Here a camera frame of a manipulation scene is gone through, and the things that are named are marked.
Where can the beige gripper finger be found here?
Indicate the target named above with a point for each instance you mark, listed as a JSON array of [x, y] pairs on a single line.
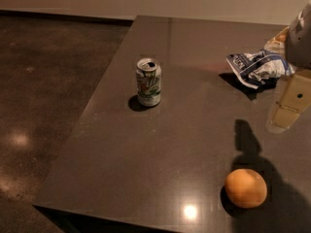
[[293, 98], [277, 44]]

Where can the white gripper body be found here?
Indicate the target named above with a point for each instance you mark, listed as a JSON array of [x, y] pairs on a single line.
[[299, 44]]

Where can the white green 7up can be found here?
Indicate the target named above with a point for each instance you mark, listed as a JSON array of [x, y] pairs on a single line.
[[148, 77]]

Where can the blue white chip bag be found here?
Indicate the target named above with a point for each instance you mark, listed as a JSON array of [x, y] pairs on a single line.
[[260, 68]]

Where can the orange fruit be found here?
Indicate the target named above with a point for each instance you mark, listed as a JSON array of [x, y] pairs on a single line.
[[245, 188]]

